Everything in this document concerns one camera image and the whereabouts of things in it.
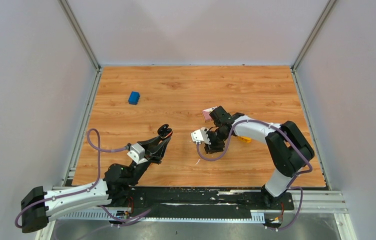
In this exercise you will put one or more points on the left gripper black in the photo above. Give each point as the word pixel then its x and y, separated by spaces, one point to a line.
pixel 154 150

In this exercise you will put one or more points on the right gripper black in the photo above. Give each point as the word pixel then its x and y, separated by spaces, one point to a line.
pixel 213 147

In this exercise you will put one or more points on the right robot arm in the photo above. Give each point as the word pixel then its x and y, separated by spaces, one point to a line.
pixel 290 151

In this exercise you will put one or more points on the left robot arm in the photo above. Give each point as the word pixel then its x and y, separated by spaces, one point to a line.
pixel 39 207

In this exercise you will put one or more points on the red pink small box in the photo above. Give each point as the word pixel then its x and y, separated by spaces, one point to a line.
pixel 206 113

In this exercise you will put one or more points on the blue toy block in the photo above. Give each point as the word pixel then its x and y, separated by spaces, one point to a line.
pixel 134 98

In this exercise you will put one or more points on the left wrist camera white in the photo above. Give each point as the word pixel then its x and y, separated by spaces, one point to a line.
pixel 137 154

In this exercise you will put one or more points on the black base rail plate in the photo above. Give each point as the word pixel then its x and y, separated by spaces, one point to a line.
pixel 199 202

